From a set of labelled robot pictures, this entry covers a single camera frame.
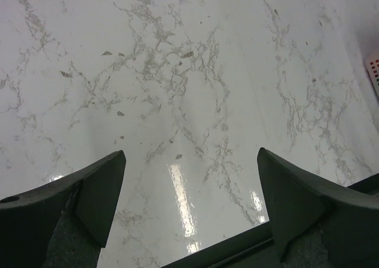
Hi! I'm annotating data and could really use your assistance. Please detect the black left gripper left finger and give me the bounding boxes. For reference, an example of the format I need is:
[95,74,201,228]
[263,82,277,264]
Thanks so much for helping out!
[1,150,126,267]

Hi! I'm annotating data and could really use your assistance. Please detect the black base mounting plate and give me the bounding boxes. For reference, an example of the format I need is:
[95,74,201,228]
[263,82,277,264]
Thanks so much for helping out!
[161,173,379,268]

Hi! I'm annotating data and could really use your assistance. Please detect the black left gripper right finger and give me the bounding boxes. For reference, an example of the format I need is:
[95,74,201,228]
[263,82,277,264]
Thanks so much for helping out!
[257,148,378,267]

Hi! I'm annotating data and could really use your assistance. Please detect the white plastic laundry basket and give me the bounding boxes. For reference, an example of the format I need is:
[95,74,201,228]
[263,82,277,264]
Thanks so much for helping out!
[365,50,379,96]

